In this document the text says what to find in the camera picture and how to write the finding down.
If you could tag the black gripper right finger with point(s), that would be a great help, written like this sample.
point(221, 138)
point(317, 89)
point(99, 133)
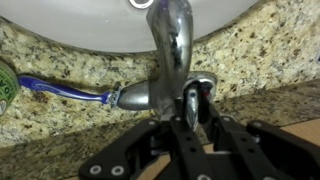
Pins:
point(266, 150)

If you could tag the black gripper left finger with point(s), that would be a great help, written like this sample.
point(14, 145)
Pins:
point(133, 156)

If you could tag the blue razor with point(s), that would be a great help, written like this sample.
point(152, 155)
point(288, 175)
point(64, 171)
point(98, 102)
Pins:
point(60, 89)

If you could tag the chrome faucet spout and base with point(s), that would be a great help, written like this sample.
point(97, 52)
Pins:
point(173, 40)

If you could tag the white sink basin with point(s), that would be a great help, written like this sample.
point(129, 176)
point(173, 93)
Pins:
point(83, 23)

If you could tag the green can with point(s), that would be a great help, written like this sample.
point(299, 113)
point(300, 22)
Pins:
point(6, 86)

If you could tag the chrome sink drain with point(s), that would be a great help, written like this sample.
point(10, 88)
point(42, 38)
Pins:
point(141, 2)

